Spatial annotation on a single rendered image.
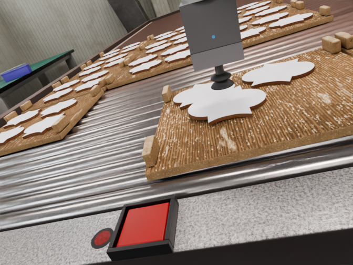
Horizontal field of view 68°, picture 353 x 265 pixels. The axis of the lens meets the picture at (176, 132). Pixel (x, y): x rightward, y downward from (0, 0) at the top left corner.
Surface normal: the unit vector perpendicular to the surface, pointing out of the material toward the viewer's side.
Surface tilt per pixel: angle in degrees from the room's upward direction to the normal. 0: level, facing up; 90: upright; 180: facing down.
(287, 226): 0
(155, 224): 0
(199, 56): 93
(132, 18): 90
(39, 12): 90
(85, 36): 90
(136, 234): 0
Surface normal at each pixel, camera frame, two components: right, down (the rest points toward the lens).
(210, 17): -0.05, 0.52
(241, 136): -0.32, -0.84
